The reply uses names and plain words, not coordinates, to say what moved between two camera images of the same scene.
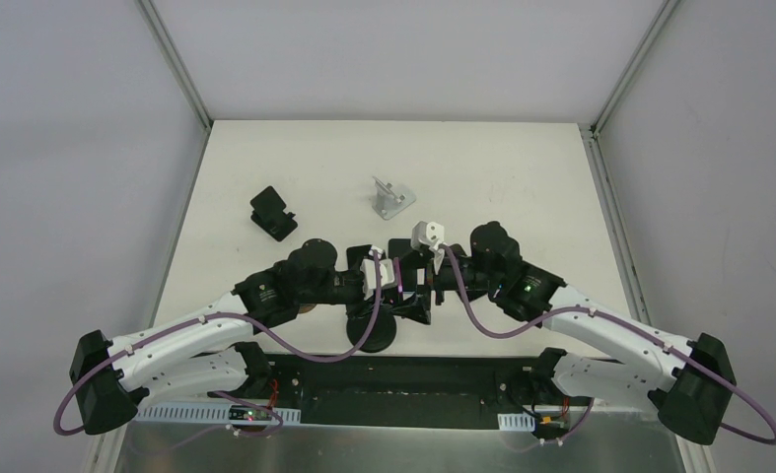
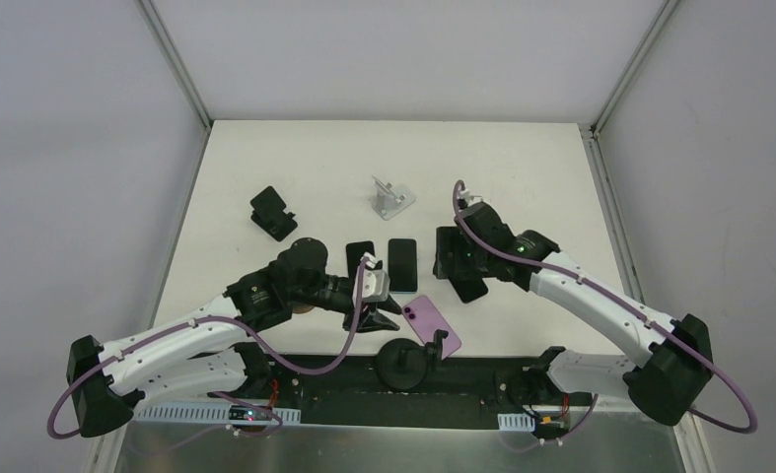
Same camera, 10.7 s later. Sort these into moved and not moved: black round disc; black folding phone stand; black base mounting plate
Moved: black round disc
Not moved: black folding phone stand; black base mounting plate
